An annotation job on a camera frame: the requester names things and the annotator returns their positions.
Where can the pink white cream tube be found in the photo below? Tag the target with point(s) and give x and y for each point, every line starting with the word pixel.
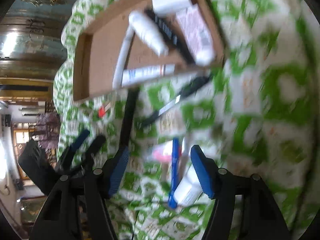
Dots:
pixel 197 35

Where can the wooden glass cabinet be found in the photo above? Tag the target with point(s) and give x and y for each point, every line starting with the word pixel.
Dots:
pixel 31 50

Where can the white red tube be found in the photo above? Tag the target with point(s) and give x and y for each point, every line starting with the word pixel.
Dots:
pixel 148 32

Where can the black marker yellow ends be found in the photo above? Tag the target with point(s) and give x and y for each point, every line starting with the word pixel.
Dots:
pixel 126 126

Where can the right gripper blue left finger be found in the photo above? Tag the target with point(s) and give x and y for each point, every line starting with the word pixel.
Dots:
pixel 113 171

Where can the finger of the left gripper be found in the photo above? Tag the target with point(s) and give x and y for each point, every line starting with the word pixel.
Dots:
pixel 65 161
pixel 87 159

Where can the green white patterned blanket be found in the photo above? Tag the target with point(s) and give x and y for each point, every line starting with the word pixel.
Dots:
pixel 256 116

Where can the black gel pen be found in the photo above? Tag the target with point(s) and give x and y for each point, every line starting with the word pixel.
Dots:
pixel 189 89

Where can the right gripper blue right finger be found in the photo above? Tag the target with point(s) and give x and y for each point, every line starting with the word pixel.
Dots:
pixel 206 170

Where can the white marker pen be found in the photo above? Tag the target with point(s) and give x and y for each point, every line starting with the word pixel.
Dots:
pixel 122 58

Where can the black blue-capped marker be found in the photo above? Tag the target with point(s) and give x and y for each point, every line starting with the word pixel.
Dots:
pixel 170 35

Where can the white blue ointment tube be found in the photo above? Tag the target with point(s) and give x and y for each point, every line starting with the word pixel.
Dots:
pixel 138 75

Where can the pink item in clear bag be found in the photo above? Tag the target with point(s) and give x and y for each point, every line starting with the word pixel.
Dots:
pixel 163 152

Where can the brown cardboard tray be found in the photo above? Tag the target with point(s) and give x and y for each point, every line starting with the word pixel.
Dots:
pixel 99 45

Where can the white charger adapter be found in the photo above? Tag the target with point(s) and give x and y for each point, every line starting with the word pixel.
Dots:
pixel 166 7

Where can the white pill bottle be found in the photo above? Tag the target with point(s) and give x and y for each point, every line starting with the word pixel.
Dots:
pixel 189 188

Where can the blue marker pen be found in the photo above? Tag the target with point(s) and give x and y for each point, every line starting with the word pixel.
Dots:
pixel 174 172

